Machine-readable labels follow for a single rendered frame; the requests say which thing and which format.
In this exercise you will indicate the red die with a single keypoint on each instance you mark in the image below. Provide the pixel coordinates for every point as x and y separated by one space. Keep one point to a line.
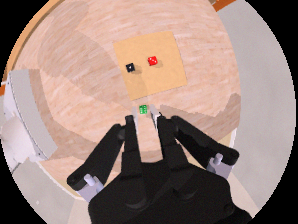
152 61

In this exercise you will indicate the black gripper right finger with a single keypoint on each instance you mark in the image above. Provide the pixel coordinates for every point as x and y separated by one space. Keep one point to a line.
211 155

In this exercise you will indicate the black die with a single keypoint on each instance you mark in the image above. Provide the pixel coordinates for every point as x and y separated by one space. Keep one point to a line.
130 67

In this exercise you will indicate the green die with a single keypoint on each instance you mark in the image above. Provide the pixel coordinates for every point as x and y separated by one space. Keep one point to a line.
143 109

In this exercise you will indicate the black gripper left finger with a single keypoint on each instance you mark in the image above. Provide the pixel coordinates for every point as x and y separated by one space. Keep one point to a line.
89 179

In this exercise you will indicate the tan flat mat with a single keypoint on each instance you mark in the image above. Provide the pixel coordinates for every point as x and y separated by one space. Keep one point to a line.
168 73

